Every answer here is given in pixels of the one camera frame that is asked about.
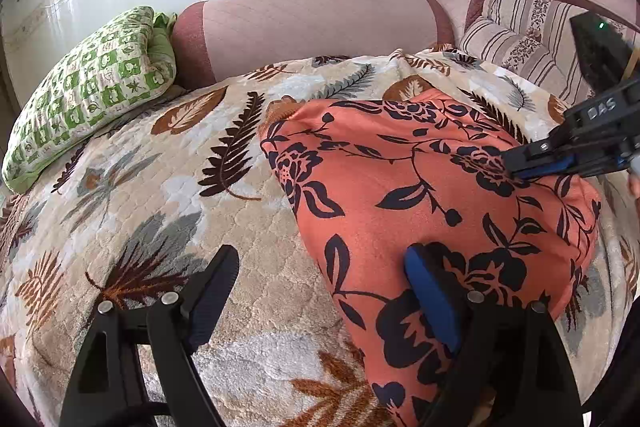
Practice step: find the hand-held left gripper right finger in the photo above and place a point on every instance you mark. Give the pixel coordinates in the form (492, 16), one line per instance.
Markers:
(435, 297)

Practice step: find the striped beige pillow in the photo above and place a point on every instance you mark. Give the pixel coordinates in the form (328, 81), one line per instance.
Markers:
(525, 42)

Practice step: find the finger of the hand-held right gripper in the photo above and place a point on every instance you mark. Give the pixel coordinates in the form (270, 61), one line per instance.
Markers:
(535, 159)

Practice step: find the leaf print blanket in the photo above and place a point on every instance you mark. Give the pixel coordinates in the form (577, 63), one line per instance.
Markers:
(175, 187)

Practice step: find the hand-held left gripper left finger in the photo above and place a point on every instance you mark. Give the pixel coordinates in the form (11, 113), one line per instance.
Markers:
(210, 307)

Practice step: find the pink padded headboard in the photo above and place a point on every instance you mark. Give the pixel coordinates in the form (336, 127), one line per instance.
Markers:
(310, 27)

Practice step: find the green checkered pillow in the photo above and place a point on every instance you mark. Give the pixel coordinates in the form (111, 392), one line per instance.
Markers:
(95, 92)

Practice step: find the orange floral garment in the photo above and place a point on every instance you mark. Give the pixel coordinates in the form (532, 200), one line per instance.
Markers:
(380, 207)

